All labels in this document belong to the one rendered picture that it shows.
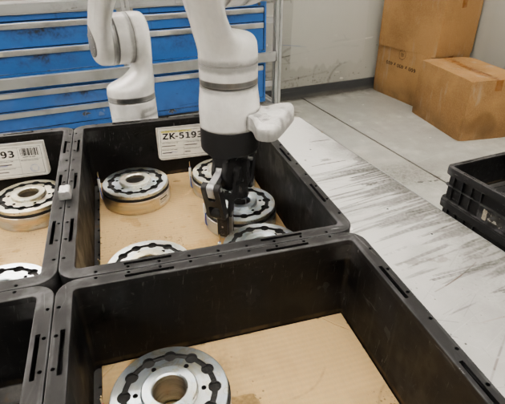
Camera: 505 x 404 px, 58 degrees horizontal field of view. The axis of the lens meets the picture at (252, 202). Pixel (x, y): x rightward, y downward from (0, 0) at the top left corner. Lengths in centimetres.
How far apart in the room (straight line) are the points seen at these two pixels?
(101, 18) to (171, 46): 170
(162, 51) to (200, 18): 203
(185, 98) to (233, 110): 210
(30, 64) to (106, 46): 161
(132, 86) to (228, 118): 41
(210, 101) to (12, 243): 35
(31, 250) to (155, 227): 17
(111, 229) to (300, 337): 33
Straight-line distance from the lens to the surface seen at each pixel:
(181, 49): 257
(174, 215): 71
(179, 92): 262
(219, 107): 54
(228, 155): 56
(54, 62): 249
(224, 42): 52
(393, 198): 104
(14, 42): 247
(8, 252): 70
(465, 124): 333
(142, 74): 92
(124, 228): 69
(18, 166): 82
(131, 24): 91
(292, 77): 388
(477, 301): 82
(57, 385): 37
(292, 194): 62
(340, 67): 410
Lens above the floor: 120
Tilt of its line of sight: 31 degrees down
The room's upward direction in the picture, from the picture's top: straight up
